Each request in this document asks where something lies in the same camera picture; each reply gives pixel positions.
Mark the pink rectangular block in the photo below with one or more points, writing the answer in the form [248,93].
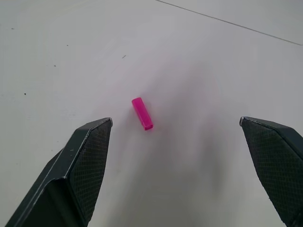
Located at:
[143,114]

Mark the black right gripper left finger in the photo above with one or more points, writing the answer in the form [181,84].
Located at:
[71,175]

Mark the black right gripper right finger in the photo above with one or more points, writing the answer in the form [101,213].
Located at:
[279,160]

